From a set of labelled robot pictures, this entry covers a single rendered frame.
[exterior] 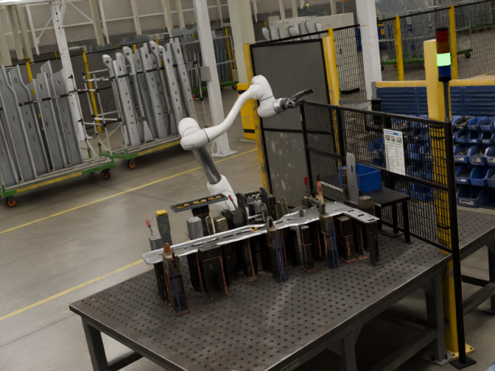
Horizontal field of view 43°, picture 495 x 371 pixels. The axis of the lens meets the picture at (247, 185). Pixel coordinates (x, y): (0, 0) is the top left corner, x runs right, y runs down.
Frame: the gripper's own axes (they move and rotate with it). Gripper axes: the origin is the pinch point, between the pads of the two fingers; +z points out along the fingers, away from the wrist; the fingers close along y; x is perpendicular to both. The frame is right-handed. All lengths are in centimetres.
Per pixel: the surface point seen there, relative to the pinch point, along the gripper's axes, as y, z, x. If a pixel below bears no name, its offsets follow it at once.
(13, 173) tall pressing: -169, -671, -26
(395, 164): -2, 31, -66
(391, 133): -10, 35, -48
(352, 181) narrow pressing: 16, 8, -61
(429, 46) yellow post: -10, 84, 1
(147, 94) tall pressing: -480, -658, -76
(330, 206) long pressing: 31, -7, -67
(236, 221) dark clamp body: 70, -48, -39
